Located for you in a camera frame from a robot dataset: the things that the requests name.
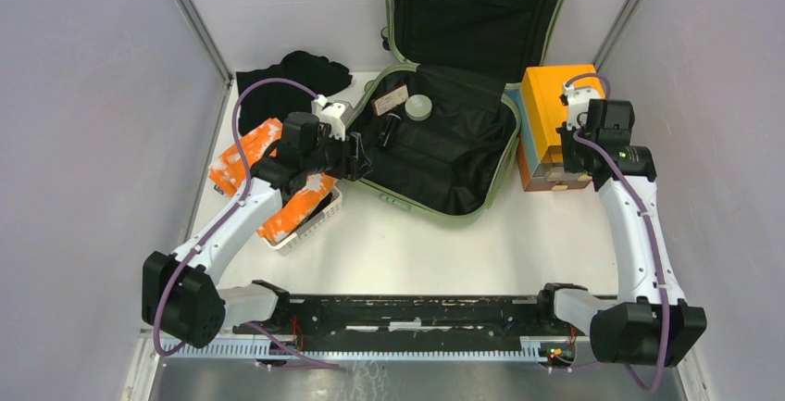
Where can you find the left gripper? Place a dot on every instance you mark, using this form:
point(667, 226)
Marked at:
point(356, 165)

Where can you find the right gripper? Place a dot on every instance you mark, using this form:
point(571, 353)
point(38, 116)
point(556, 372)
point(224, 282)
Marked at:
point(571, 166)

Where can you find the orange blue box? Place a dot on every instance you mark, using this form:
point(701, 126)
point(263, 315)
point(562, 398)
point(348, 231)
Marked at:
point(542, 112)

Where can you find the white plastic basket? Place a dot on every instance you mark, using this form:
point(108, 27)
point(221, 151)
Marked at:
point(306, 226)

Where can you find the black cosmetic bottle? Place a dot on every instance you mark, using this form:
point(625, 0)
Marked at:
point(388, 129)

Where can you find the round pale green jar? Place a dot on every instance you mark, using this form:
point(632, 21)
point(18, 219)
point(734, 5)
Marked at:
point(418, 107)

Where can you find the green hard-shell suitcase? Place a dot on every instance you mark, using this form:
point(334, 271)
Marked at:
point(466, 56)

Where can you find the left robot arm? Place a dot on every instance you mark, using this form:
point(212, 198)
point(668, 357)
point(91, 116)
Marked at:
point(179, 294)

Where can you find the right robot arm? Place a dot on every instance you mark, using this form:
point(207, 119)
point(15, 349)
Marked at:
point(631, 251)

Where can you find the gold knob blue drawer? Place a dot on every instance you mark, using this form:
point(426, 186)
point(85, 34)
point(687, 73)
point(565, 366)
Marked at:
point(556, 175)

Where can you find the black cloth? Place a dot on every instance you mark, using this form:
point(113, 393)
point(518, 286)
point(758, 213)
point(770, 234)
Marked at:
point(277, 100)

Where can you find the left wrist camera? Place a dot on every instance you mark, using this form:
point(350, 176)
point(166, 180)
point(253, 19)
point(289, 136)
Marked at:
point(336, 114)

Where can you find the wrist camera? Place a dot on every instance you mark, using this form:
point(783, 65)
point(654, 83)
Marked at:
point(336, 114)
point(576, 101)

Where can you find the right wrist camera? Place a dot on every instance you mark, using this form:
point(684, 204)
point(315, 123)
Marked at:
point(576, 101)

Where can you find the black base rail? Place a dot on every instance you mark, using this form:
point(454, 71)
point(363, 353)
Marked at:
point(507, 328)

